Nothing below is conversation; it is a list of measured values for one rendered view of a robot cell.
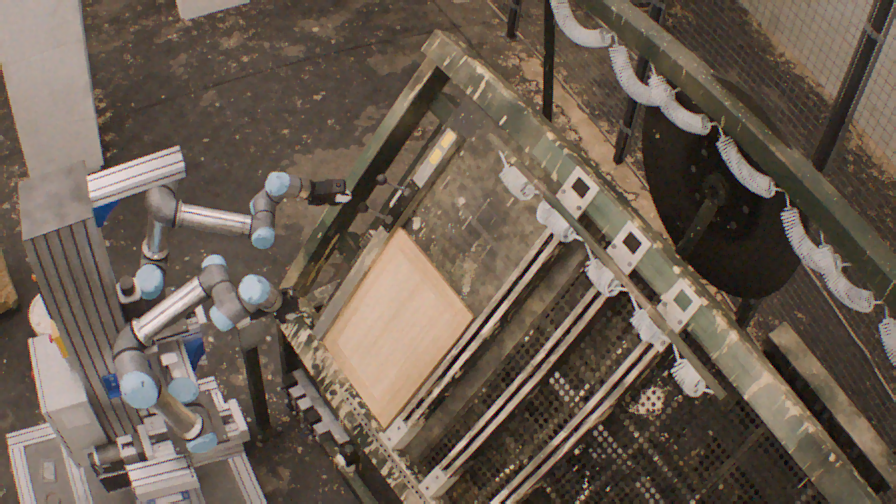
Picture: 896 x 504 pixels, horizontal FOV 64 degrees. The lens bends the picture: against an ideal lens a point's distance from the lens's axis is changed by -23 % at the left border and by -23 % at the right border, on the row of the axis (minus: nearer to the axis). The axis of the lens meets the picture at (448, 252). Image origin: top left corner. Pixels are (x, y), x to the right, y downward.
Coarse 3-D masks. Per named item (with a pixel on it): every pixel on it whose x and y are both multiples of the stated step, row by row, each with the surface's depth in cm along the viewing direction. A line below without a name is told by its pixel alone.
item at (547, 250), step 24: (576, 168) 255; (576, 216) 254; (552, 240) 264; (528, 264) 270; (552, 264) 270; (504, 288) 274; (528, 288) 272; (504, 312) 274; (480, 336) 279; (456, 360) 288; (432, 384) 291; (456, 384) 292; (408, 408) 297; (432, 408) 295; (408, 432) 298
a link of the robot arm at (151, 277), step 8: (144, 264) 300; (152, 264) 300; (144, 272) 296; (152, 272) 296; (160, 272) 297; (144, 280) 294; (152, 280) 294; (160, 280) 295; (144, 288) 292; (152, 288) 293; (160, 288) 296; (144, 296) 294; (152, 296) 295; (160, 296) 298; (144, 304) 299; (152, 304) 298
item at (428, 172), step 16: (448, 128) 295; (448, 144) 294; (416, 176) 302; (432, 176) 300; (400, 224) 309; (384, 240) 310; (368, 256) 315; (352, 272) 320; (352, 288) 320; (336, 304) 325; (320, 320) 330; (320, 336) 330
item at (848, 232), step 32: (544, 0) 307; (576, 0) 284; (608, 0) 272; (544, 32) 321; (640, 32) 264; (544, 64) 335; (672, 64) 258; (704, 64) 255; (544, 96) 350; (704, 96) 251; (736, 128) 244; (768, 128) 239; (768, 160) 236; (800, 160) 231; (800, 192) 229; (832, 192) 224; (704, 224) 276; (832, 224) 221; (864, 224) 217; (864, 256) 213; (608, 352) 314
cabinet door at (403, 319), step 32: (384, 256) 313; (416, 256) 304; (384, 288) 313; (416, 288) 304; (448, 288) 295; (352, 320) 322; (384, 320) 312; (416, 320) 303; (448, 320) 294; (352, 352) 322; (384, 352) 312; (416, 352) 303; (448, 352) 296; (352, 384) 321; (384, 384) 311; (416, 384) 302; (384, 416) 311
